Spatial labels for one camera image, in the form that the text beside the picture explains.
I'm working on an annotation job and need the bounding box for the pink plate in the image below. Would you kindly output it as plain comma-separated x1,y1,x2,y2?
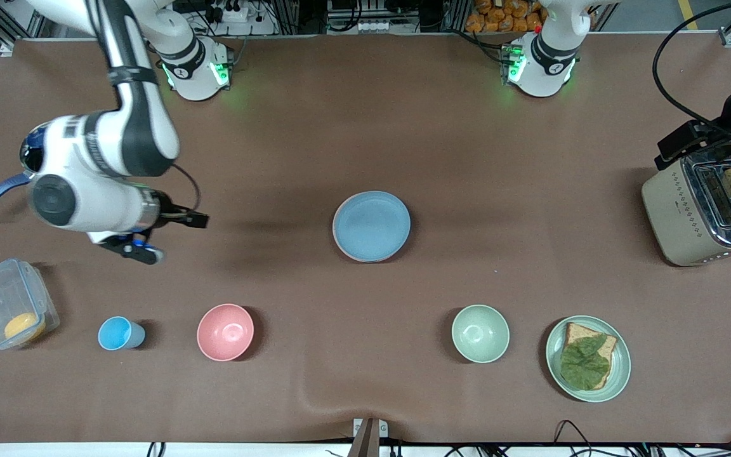
332,198,404,263

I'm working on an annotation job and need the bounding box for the blue plate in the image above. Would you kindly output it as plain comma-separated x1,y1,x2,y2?
333,191,412,263

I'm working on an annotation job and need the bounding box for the beige and chrome toaster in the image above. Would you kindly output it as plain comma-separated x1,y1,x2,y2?
642,152,731,268

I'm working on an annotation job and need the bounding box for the pink bowl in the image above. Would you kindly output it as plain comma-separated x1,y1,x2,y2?
197,303,255,362

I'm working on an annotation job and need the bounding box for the blue cup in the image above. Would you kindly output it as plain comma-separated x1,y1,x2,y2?
97,316,147,352

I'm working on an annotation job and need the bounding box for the yellow round food piece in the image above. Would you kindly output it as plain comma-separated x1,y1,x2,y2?
4,312,46,344

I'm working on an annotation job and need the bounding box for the brown table cloth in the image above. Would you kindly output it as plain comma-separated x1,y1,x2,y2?
0,33,731,446

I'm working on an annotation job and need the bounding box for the brown bread slice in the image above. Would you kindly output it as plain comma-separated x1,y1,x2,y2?
562,322,619,390

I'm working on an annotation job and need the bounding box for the white power strip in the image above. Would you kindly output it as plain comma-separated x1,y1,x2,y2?
201,2,253,25

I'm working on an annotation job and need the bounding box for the green plate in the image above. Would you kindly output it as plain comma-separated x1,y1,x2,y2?
545,315,631,403

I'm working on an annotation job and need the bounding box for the pile of orange packets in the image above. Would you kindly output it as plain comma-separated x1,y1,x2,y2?
464,0,545,34

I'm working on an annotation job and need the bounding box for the green lettuce leaf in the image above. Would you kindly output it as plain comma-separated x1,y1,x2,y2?
559,334,612,391

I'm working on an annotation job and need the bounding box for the green bowl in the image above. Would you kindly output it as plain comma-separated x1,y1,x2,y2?
451,305,510,364

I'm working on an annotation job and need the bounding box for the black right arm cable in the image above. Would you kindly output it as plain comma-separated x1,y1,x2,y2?
172,163,202,214

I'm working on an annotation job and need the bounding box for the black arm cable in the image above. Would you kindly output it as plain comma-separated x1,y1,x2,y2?
172,163,202,214
652,0,731,128

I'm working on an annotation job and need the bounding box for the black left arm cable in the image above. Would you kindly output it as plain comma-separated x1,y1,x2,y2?
652,0,731,128

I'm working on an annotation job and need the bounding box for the metal table edge bracket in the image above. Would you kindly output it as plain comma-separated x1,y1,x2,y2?
352,417,390,457

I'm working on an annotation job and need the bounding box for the black looped floor cable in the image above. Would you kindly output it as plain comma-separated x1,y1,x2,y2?
553,419,601,457

